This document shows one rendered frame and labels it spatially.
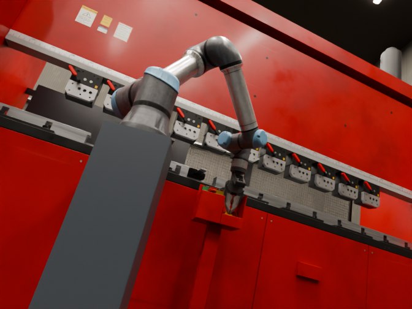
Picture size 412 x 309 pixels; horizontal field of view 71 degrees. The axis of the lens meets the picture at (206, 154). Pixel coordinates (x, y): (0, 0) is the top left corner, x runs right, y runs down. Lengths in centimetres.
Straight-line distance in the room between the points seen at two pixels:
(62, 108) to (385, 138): 240
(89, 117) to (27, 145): 80
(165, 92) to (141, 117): 11
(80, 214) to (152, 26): 144
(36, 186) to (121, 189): 77
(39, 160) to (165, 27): 109
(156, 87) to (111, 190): 32
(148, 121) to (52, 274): 42
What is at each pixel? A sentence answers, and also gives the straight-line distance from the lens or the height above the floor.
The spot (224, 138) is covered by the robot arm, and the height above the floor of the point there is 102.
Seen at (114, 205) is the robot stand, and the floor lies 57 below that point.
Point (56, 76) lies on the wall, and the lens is 1198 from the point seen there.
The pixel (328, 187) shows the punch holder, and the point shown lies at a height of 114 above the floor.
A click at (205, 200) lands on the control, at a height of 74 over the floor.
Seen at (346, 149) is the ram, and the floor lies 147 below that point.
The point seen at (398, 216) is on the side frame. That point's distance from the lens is 295.
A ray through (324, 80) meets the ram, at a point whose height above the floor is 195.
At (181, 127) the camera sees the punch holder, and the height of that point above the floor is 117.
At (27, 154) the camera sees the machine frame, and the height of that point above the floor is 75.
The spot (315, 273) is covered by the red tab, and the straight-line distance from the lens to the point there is 182.
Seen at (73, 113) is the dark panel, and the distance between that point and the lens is 223.
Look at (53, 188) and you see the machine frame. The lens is 144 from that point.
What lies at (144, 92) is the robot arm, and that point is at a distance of 86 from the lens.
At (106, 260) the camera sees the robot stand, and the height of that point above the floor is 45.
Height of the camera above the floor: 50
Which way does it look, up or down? 20 degrees up
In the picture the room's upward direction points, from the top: 14 degrees clockwise
